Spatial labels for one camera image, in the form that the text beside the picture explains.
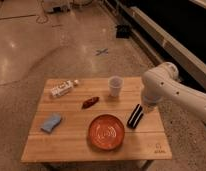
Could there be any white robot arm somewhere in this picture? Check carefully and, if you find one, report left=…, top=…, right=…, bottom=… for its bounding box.
left=142, top=62, right=206, bottom=124

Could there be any wooden folding table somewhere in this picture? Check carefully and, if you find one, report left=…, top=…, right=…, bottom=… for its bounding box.
left=21, top=77, right=172, bottom=163

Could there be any black white striped case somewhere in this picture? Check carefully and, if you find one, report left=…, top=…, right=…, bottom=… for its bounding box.
left=127, top=104, right=144, bottom=129

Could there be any orange plate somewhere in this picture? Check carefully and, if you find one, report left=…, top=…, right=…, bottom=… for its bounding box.
left=87, top=114, right=125, bottom=151

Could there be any clear plastic bottle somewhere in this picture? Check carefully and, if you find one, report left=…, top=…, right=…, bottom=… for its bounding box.
left=50, top=80, right=79, bottom=98

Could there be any black box on floor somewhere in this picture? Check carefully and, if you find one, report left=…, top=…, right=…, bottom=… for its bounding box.
left=116, top=25, right=130, bottom=38

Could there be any blue sponge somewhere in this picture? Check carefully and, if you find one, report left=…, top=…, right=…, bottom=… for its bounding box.
left=41, top=114, right=62, bottom=133

